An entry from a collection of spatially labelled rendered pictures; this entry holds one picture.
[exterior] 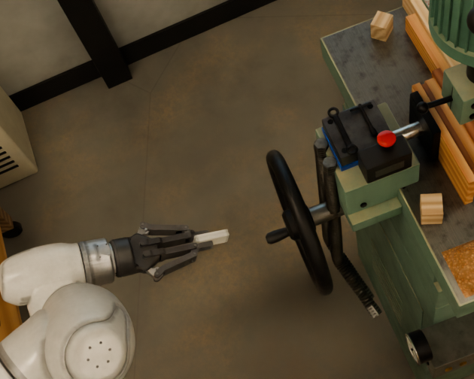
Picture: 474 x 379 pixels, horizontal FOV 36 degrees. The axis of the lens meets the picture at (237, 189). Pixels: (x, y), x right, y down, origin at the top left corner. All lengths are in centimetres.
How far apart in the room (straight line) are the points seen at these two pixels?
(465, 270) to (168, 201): 136
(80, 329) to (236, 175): 164
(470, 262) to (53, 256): 73
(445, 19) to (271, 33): 170
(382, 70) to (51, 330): 86
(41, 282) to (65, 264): 5
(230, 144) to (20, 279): 122
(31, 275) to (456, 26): 84
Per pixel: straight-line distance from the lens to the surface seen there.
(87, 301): 85
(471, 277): 123
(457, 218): 129
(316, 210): 138
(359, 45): 148
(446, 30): 105
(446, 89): 125
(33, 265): 140
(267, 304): 220
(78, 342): 80
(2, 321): 224
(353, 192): 125
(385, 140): 121
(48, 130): 272
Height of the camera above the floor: 206
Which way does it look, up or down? 60 degrees down
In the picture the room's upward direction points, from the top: 22 degrees counter-clockwise
